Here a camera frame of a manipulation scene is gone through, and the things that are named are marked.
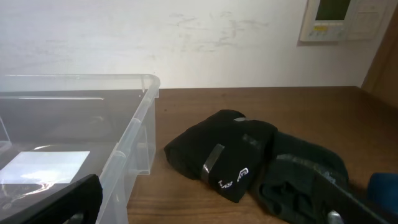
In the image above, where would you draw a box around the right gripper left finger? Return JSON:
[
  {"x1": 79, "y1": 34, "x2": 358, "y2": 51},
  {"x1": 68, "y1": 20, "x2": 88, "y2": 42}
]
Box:
[{"x1": 1, "y1": 174, "x2": 103, "y2": 224}]

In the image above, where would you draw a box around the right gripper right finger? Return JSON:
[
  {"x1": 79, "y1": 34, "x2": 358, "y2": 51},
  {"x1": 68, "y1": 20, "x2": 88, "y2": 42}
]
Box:
[{"x1": 312, "y1": 172, "x2": 389, "y2": 224}]

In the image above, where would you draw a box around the blue towel with tape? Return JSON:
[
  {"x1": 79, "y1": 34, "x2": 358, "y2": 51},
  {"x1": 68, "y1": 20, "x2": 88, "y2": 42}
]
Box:
[{"x1": 367, "y1": 172, "x2": 398, "y2": 214}]

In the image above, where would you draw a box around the white label in container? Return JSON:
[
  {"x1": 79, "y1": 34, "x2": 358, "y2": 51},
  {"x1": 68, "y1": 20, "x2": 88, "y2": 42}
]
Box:
[{"x1": 1, "y1": 151, "x2": 89, "y2": 184}]

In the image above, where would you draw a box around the clear plastic storage container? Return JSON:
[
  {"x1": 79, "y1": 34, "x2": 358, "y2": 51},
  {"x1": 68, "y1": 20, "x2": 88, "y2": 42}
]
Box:
[{"x1": 1, "y1": 75, "x2": 160, "y2": 223}]

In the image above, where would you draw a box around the dark green folded garment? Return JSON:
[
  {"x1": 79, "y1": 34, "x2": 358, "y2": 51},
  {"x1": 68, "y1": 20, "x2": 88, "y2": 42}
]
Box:
[{"x1": 251, "y1": 132, "x2": 349, "y2": 223}]

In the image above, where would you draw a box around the black folded garment with tape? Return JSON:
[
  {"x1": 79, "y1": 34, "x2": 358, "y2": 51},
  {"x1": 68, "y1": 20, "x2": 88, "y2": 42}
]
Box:
[{"x1": 164, "y1": 110, "x2": 277, "y2": 203}]

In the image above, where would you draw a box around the wooden door frame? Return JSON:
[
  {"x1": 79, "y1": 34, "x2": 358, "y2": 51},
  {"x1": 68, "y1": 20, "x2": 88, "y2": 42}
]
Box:
[{"x1": 361, "y1": 6, "x2": 397, "y2": 108}]

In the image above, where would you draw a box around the white wall control panel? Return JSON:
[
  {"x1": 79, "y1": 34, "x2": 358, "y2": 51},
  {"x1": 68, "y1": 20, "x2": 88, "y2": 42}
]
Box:
[{"x1": 299, "y1": 0, "x2": 390, "y2": 42}]

